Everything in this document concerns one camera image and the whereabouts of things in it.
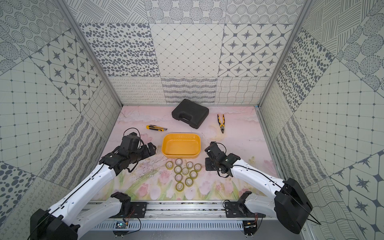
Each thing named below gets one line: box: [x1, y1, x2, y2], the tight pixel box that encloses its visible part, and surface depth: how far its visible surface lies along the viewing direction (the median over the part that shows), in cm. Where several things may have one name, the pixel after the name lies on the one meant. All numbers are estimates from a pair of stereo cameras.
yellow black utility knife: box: [146, 124, 168, 132], surface depth 107 cm
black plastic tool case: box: [171, 98, 210, 129], surface depth 112 cm
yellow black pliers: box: [217, 114, 226, 134], surface depth 110 cm
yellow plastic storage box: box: [161, 132, 201, 159], surface depth 99 cm
